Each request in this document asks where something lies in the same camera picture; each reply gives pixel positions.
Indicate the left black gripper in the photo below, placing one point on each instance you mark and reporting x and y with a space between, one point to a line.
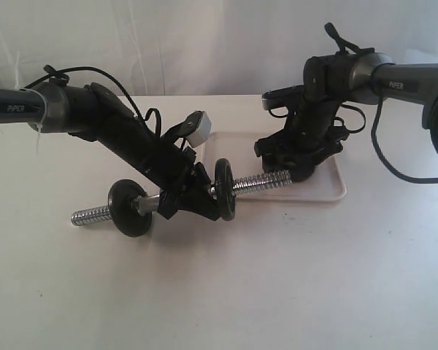
184 183

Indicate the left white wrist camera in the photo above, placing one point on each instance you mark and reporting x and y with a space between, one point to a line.
195 129

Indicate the white background curtain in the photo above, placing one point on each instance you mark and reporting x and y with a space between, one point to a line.
204 47

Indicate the chrome threaded dumbbell bar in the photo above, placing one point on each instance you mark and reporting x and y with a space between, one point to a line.
149 204

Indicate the white plastic tray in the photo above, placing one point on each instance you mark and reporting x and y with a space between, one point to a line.
325 185

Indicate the right grey black robot arm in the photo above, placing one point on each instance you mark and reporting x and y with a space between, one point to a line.
313 132

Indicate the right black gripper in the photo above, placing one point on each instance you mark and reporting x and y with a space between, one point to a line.
299 152

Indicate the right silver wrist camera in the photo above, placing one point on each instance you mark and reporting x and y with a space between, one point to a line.
284 97

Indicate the black weight plate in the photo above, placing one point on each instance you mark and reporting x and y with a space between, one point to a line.
124 213
301 171
224 183

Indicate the left grey black robot arm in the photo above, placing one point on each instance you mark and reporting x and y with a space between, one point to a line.
94 113

